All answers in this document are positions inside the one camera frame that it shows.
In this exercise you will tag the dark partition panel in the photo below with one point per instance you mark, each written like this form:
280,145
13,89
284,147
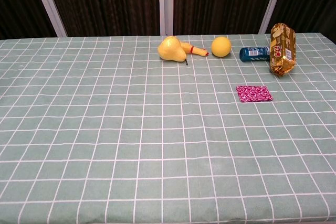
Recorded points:
18,6
312,1
105,3
218,3

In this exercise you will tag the yellow pear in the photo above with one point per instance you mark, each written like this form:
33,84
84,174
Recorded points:
172,49

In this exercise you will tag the yellow ball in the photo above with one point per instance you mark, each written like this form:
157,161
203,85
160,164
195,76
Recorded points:
221,47

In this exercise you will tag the blue can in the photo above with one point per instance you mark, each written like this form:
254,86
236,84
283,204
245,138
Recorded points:
253,53

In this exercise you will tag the yellow rubber toy red band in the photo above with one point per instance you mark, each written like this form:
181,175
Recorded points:
195,50

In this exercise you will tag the pink patterned cloth square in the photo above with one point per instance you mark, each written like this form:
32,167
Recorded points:
254,93

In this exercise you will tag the green checkered tablecloth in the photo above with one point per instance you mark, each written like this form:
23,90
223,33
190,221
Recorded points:
110,134

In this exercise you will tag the gold cookie package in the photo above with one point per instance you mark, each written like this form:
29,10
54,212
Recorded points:
283,51

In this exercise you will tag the white partition frame post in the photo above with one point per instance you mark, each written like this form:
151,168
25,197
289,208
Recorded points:
48,6
166,3
273,1

